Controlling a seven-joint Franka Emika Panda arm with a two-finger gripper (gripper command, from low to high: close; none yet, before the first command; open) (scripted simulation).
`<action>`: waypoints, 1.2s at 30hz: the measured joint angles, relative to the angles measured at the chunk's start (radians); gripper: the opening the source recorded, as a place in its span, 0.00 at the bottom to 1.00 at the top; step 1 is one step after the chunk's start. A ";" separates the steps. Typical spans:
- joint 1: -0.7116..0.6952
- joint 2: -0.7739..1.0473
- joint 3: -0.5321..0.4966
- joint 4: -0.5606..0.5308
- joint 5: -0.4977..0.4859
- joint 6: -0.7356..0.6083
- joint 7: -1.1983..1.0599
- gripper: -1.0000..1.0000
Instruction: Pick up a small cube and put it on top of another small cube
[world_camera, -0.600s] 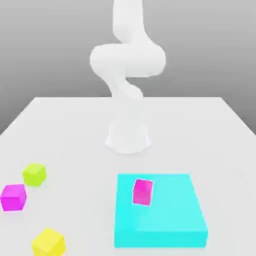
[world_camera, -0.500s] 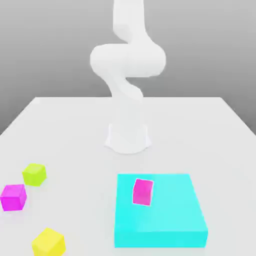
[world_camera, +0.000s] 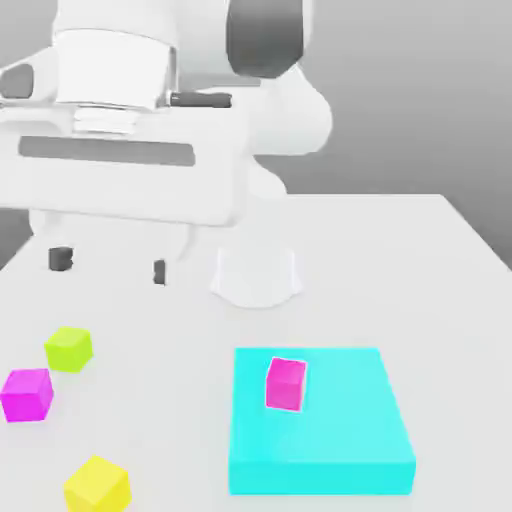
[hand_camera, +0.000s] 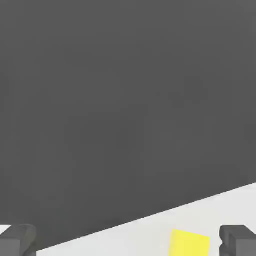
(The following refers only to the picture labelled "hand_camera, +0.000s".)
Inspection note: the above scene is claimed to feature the large yellow box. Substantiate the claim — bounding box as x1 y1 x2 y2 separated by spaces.
168 228 211 256

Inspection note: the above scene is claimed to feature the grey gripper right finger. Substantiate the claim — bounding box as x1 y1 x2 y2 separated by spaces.
219 224 256 256

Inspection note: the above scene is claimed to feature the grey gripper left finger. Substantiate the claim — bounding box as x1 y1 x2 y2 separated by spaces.
0 224 38 256

